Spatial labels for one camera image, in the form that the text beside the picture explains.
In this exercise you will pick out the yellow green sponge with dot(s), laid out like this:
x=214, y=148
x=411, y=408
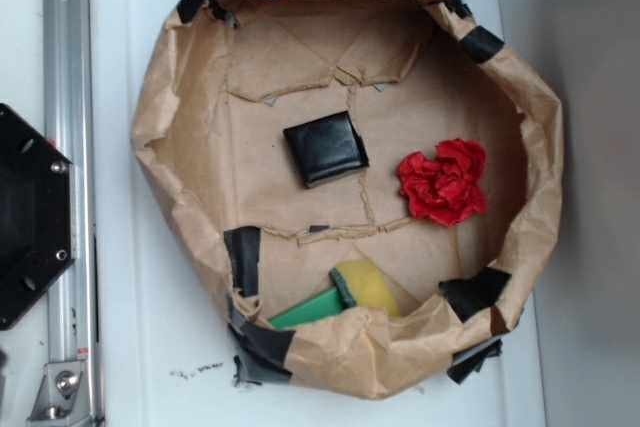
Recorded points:
x=361, y=283

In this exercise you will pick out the green plastic block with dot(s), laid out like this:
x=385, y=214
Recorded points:
x=324, y=304

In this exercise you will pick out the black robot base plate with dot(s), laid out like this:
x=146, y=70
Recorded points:
x=36, y=220

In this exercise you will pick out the red crumpled paper ball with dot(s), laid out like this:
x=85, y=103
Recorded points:
x=445, y=189

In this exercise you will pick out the aluminium profile rail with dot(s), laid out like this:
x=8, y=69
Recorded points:
x=73, y=325

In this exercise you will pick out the black box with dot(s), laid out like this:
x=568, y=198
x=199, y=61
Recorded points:
x=326, y=148

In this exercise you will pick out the metal corner bracket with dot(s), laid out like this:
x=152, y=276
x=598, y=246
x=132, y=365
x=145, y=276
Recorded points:
x=62, y=399

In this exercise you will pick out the brown paper bag bin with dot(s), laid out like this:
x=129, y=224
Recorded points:
x=228, y=76

